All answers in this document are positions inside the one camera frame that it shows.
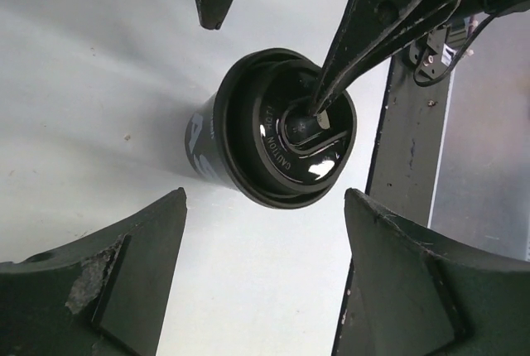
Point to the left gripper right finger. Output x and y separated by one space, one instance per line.
413 291

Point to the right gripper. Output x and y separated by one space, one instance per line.
372 30

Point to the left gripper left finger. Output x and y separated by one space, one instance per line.
103 294

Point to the black cup lid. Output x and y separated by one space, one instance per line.
272 150

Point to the translucent grey coffee cup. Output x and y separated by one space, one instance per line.
203 146

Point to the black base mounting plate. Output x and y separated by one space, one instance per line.
405 161

